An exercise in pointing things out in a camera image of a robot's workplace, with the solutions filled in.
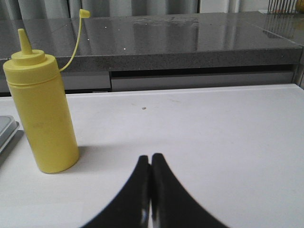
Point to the yellow squeeze bottle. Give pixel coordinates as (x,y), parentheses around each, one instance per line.
(36,86)

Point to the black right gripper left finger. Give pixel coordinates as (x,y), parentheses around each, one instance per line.
(131,206)

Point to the metal wire rack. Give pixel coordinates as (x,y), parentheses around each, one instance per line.
(285,6)

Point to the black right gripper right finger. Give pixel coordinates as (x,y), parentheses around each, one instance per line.
(172,205)

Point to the grey granite counter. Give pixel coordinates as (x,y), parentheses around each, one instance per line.
(186,51)

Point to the silver electronic kitchen scale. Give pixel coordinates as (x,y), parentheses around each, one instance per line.
(10,135)

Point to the grey curtain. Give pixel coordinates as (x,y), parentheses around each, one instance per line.
(63,9)

